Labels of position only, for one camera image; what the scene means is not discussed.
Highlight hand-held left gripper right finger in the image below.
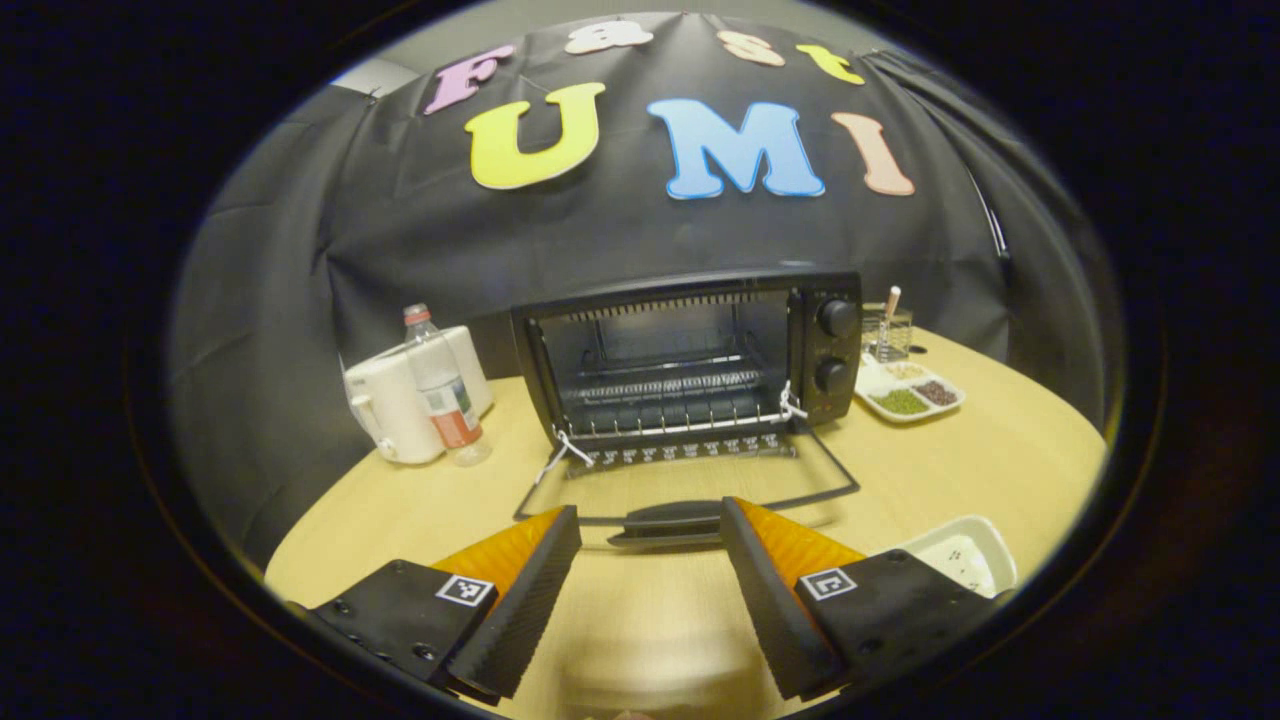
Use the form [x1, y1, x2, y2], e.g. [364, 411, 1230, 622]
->
[720, 497, 1003, 701]

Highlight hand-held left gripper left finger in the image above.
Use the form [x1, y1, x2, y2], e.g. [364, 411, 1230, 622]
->
[308, 505, 583, 701]

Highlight cream rectangular plate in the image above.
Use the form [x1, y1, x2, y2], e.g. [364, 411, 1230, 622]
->
[890, 515, 1018, 599]

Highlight black electric oven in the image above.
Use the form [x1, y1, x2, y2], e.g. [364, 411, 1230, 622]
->
[510, 270, 863, 549]

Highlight clear plastic bottle red label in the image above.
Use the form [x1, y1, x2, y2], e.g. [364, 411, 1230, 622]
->
[403, 303, 491, 468]

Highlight white toaster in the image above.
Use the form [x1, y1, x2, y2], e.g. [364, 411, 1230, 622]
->
[345, 325, 493, 466]

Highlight white divided dish of beans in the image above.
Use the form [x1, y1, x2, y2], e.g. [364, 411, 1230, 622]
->
[855, 360, 966, 424]

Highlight metal oven wire rack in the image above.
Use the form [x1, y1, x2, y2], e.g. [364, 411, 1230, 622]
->
[560, 368, 801, 443]

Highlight wire utensil holder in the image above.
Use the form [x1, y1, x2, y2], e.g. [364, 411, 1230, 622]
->
[862, 303, 913, 363]

